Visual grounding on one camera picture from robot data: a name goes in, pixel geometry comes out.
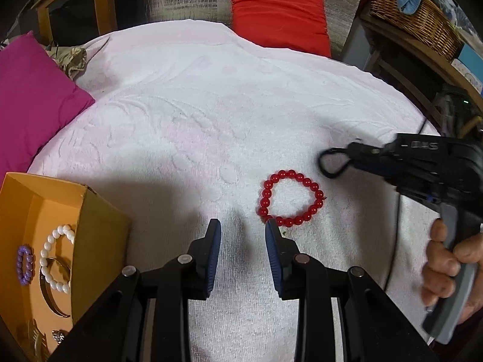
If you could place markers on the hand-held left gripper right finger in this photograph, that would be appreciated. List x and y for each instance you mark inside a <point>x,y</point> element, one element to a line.
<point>273,260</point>

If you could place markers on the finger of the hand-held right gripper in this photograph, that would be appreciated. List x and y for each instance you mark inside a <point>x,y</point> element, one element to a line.
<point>366,149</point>
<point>373,166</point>

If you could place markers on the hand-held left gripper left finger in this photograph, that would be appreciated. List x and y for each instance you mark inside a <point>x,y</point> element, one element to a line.
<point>211,260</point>

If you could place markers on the orange cardboard box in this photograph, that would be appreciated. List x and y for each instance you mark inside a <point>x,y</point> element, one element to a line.
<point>102,241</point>

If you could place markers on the silver bangle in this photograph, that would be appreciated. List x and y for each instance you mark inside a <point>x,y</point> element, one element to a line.
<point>47,298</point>

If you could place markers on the silver wrist watch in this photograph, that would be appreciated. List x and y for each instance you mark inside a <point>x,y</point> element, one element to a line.
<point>36,341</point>

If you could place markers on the person's right hand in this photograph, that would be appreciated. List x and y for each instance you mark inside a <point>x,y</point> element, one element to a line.
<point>441,271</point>

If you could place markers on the blue cardboard box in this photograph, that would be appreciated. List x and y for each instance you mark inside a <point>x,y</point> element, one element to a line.
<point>471,60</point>

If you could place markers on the wicker basket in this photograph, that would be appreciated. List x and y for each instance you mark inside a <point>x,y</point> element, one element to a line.
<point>426,22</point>

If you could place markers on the white textured blanket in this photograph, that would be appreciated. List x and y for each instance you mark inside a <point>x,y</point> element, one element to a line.
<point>188,120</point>

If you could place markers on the red pillow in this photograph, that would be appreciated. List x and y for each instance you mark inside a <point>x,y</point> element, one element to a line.
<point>279,15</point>

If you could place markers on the pink pillow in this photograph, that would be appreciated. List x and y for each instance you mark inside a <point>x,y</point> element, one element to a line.
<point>34,101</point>

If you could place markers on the beige crumpled cloth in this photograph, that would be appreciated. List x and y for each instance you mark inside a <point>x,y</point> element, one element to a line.
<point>71,62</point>

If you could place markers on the wooden cabinet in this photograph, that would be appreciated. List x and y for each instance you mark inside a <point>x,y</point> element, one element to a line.
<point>105,3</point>

